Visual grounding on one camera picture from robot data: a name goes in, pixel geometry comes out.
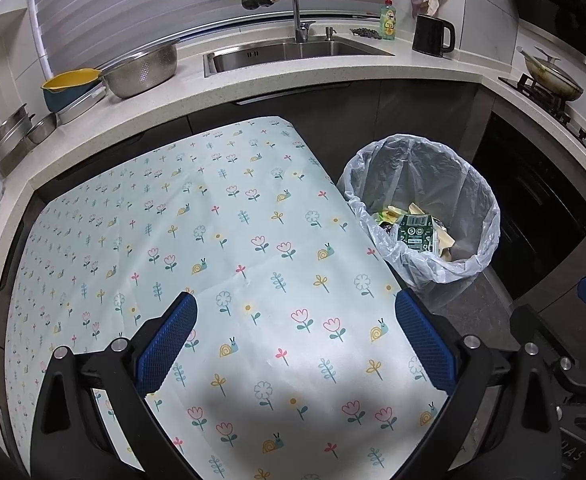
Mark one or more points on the steel colander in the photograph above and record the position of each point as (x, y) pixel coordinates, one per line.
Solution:
(140, 70)

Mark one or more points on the grey window blind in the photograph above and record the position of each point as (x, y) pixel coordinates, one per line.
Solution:
(173, 5)

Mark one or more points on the green dish soap bottle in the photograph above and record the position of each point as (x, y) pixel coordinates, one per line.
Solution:
(388, 22)

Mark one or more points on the yellow and blue basin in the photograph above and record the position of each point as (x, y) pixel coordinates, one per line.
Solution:
(68, 87)

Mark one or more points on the dark scrubber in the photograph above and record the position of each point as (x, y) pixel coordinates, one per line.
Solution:
(365, 33)

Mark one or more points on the black gas stove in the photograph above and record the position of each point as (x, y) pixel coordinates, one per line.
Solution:
(543, 97)

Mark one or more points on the sink soap pump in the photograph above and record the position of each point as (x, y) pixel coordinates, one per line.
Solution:
(329, 33)

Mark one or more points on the short beige wrapper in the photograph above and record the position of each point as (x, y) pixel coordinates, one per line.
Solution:
(417, 209)

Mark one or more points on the black built-in oven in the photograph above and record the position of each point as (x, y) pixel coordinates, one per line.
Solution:
(533, 210)

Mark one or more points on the steel sink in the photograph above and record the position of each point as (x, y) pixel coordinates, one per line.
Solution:
(293, 55)

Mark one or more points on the wok with glass lid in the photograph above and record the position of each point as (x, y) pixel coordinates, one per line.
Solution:
(553, 77)

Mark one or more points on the steel steamer pot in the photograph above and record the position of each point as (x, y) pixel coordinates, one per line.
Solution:
(8, 135)

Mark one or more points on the floral tablecloth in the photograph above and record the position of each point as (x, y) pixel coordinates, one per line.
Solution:
(223, 240)

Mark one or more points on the small steel bowl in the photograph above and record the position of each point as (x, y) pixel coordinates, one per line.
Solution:
(42, 129)

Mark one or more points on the black kettle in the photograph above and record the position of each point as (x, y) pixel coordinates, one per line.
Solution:
(429, 35)

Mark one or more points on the green white snack packet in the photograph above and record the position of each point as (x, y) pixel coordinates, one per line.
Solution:
(415, 232)

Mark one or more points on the steel tray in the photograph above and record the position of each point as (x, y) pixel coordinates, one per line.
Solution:
(80, 107)

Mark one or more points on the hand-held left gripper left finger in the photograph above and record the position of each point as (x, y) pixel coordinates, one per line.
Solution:
(165, 345)

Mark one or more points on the chrome faucet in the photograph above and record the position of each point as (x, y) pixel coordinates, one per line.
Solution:
(295, 5)

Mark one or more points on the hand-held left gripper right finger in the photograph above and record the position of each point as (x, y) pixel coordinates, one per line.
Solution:
(425, 345)

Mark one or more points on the yellow-green packet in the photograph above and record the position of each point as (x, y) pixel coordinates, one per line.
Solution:
(389, 216)

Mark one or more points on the trash bin with plastic liner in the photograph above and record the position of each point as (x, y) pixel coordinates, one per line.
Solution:
(473, 200)

